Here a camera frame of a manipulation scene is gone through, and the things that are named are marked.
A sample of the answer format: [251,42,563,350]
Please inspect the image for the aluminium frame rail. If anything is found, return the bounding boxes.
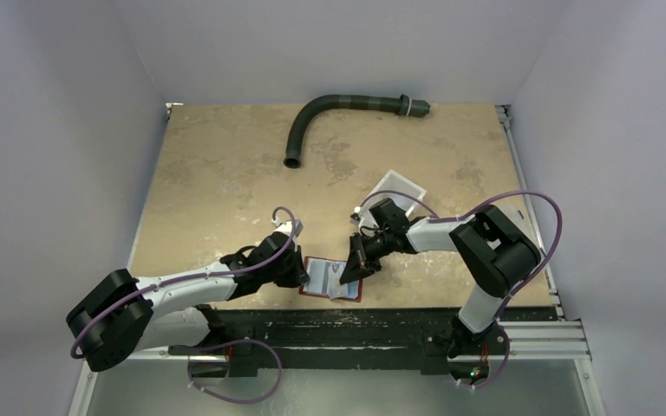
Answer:
[486,104,591,361]

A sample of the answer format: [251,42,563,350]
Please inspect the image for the purple cable loop below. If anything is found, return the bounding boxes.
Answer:
[186,340,284,406]

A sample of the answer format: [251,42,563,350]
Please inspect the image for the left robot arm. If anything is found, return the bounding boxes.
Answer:
[66,225,307,372]

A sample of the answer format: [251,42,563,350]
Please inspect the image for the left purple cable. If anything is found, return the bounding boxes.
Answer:
[69,206,300,360]

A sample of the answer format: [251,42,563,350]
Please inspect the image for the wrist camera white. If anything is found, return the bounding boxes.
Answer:
[272,218,304,240]
[349,206,376,230]

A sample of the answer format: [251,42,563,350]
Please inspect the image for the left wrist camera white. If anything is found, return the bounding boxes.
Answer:
[272,218,304,240]

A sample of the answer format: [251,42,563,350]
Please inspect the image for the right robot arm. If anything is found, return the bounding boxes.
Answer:
[339,198,541,353]

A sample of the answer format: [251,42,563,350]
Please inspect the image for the white plastic card box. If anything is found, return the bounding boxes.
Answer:
[362,170,427,216]

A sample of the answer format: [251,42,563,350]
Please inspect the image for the white VIP card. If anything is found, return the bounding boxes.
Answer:
[304,258,345,296]

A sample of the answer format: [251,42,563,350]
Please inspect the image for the black front table rail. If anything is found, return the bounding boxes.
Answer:
[166,307,535,377]

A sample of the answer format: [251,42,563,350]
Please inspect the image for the red card holder wallet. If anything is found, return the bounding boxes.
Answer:
[298,257,362,302]

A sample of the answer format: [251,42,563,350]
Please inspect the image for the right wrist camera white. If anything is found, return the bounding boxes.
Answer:
[349,206,376,230]

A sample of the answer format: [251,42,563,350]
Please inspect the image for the black curved hose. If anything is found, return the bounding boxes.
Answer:
[283,94,432,170]

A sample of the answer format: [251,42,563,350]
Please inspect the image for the purple cable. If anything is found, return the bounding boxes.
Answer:
[356,190,564,322]
[69,206,300,360]

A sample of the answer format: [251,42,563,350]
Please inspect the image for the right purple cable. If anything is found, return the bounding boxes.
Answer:
[356,190,564,322]

